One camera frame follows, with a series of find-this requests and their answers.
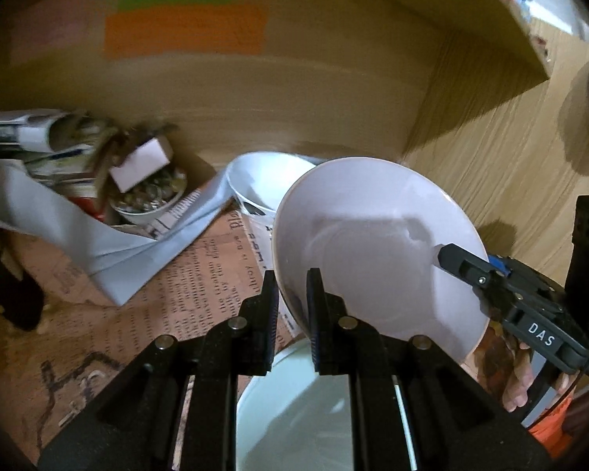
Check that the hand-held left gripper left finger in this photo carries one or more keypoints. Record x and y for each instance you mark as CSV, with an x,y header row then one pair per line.
x,y
270,314

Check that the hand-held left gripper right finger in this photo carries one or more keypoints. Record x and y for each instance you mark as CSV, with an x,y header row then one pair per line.
x,y
315,314

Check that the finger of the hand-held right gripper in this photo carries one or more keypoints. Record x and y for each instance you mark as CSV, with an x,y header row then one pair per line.
x,y
464,262
499,265

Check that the mint green bowl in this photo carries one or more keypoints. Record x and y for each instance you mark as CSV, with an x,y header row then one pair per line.
x,y
299,417

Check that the lavender bowl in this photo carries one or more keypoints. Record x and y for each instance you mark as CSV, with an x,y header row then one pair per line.
x,y
373,206

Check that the person's right hand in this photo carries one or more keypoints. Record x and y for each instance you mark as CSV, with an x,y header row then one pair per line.
x,y
518,382

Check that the newspaper print tablecloth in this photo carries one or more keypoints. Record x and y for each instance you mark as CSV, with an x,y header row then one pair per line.
x,y
176,294

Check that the white patterned bowl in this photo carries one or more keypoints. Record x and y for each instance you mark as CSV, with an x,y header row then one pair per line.
x,y
255,176

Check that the small bowl of coins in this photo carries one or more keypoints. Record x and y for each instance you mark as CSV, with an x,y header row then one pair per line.
x,y
147,203

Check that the white paper card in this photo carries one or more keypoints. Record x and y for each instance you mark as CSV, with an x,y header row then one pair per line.
x,y
137,164

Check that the grey paper sheet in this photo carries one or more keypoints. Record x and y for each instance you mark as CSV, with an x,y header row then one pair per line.
x,y
54,221

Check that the dark wine bottle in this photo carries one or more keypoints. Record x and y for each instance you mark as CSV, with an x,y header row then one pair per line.
x,y
14,294

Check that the stack of newspapers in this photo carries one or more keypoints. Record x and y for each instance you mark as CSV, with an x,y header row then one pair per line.
x,y
39,137

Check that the orange sticky note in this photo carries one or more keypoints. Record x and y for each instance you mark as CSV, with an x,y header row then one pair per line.
x,y
186,32

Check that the pink sticky note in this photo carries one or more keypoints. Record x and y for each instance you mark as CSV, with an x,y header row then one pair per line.
x,y
46,29

